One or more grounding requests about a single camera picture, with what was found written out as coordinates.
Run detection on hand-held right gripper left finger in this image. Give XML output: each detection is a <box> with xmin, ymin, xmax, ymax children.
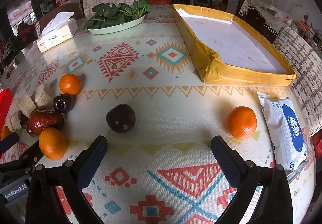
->
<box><xmin>25</xmin><ymin>135</ymin><xmax>108</xmax><ymax>224</ymax></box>

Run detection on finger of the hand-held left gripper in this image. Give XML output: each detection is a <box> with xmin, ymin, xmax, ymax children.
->
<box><xmin>0</xmin><ymin>133</ymin><xmax>20</xmax><ymax>154</ymax></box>
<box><xmin>0</xmin><ymin>141</ymin><xmax>44</xmax><ymax>173</ymax></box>

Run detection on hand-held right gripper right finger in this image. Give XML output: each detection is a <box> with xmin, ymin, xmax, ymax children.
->
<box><xmin>211</xmin><ymin>135</ymin><xmax>294</xmax><ymax>224</ymax></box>

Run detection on orange mandarin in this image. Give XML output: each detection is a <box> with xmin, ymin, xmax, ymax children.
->
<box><xmin>0</xmin><ymin>126</ymin><xmax>12</xmax><ymax>140</ymax></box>
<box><xmin>226</xmin><ymin>106</ymin><xmax>257</xmax><ymax>140</ymax></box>
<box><xmin>38</xmin><ymin>127</ymin><xmax>68</xmax><ymax>160</ymax></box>
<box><xmin>59</xmin><ymin>73</ymin><xmax>81</xmax><ymax>95</ymax></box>

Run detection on red tray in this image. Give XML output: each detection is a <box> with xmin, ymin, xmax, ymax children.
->
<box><xmin>0</xmin><ymin>88</ymin><xmax>14</xmax><ymax>136</ymax></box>

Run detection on large red date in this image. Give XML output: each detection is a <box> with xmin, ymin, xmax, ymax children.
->
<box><xmin>28</xmin><ymin>110</ymin><xmax>64</xmax><ymax>131</ymax></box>

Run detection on large dark plum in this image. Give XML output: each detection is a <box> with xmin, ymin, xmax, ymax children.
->
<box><xmin>106</xmin><ymin>104</ymin><xmax>136</xmax><ymax>134</ymax></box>

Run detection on small dark plum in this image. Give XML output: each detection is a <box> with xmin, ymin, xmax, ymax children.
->
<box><xmin>52</xmin><ymin>94</ymin><xmax>74</xmax><ymax>114</ymax></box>

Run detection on white wet wipes pack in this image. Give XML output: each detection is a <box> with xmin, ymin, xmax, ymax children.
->
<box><xmin>257</xmin><ymin>91</ymin><xmax>309</xmax><ymax>171</ymax></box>

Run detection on patterned tablecloth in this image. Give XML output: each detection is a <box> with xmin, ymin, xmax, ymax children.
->
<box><xmin>0</xmin><ymin>4</ymin><xmax>317</xmax><ymax>224</ymax></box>

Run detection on white tissue box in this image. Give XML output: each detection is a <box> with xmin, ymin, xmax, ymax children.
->
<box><xmin>36</xmin><ymin>12</ymin><xmax>78</xmax><ymax>53</ymax></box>

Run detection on yellow taped foam box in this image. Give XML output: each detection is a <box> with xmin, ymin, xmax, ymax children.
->
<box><xmin>173</xmin><ymin>4</ymin><xmax>297</xmax><ymax>87</ymax></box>

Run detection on window with red decoration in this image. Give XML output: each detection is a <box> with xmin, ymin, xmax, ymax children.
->
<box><xmin>6</xmin><ymin>0</ymin><xmax>34</xmax><ymax>28</ymax></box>

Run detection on pale green oval plate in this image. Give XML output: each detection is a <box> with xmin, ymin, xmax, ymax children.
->
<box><xmin>86</xmin><ymin>15</ymin><xmax>146</xmax><ymax>35</ymax></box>

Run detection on brown cardboard box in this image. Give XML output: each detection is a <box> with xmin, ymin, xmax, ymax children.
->
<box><xmin>38</xmin><ymin>3</ymin><xmax>83</xmax><ymax>29</ymax></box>

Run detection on green curtain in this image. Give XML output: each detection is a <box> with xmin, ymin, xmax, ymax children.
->
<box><xmin>30</xmin><ymin>0</ymin><xmax>43</xmax><ymax>20</ymax></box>

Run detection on lace tablecloth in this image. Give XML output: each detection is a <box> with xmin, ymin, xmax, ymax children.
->
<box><xmin>238</xmin><ymin>0</ymin><xmax>285</xmax><ymax>35</ymax></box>

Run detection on green spinach leaves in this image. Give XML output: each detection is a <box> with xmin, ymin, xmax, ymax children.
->
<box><xmin>86</xmin><ymin>0</ymin><xmax>152</xmax><ymax>29</ymax></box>

